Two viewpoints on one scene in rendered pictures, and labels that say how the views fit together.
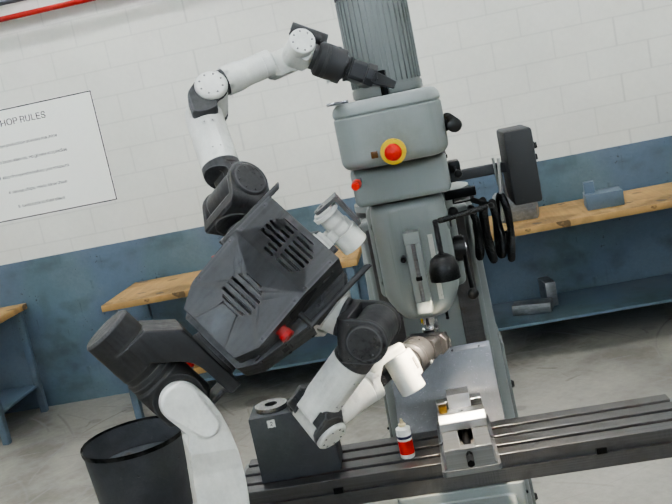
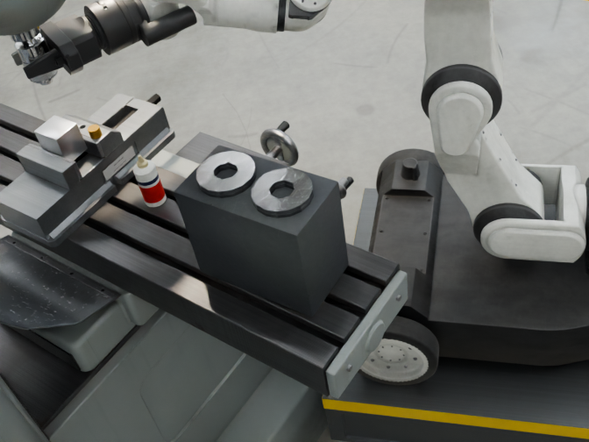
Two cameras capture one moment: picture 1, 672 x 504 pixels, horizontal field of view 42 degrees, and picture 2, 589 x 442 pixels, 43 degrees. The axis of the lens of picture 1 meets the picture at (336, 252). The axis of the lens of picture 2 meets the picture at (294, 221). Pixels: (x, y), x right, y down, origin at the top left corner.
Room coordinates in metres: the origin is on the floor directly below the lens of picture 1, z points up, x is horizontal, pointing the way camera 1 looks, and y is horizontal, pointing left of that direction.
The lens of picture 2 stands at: (2.93, 0.72, 1.85)
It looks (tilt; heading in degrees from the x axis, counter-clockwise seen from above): 45 degrees down; 215
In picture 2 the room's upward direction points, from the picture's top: 11 degrees counter-clockwise
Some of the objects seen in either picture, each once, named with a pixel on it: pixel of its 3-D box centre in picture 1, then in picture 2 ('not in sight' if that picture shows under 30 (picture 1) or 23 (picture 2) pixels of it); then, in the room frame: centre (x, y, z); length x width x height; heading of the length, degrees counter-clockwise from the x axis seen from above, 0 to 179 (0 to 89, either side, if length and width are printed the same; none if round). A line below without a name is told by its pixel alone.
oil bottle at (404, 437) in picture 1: (404, 437); (147, 178); (2.22, -0.08, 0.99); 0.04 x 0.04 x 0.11
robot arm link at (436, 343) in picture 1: (421, 350); (88, 37); (2.16, -0.16, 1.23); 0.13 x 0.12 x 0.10; 63
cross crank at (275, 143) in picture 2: not in sight; (271, 155); (1.74, -0.14, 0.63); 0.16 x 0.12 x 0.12; 173
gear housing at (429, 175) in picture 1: (401, 173); not in sight; (2.28, -0.21, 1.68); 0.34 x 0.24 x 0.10; 173
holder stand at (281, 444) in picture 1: (296, 434); (264, 226); (2.28, 0.21, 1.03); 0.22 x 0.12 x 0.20; 86
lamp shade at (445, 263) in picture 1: (443, 266); not in sight; (2.00, -0.24, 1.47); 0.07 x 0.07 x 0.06
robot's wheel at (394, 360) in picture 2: not in sight; (391, 351); (2.09, 0.32, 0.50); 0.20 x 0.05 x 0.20; 106
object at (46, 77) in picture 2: not in sight; (37, 60); (2.24, -0.21, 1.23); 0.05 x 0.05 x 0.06
